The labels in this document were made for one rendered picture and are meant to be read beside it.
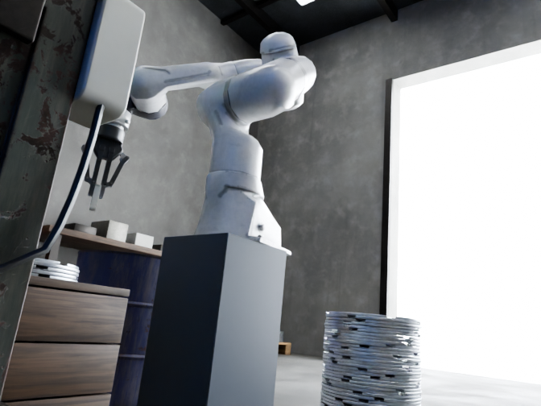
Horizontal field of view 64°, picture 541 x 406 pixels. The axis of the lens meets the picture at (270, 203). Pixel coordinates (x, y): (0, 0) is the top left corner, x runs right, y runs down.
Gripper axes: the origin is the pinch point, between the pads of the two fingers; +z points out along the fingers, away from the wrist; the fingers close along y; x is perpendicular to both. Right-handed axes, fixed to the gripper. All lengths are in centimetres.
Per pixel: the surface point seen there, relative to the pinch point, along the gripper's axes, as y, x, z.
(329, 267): 285, 305, -42
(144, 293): 22.4, 23.1, 22.6
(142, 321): 23.6, 23.2, 31.1
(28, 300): -8.8, -20.7, 28.1
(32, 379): -4.5, -18.9, 43.1
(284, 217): 252, 372, -107
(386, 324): 80, -26, 23
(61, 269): -4.0, -12.2, 20.6
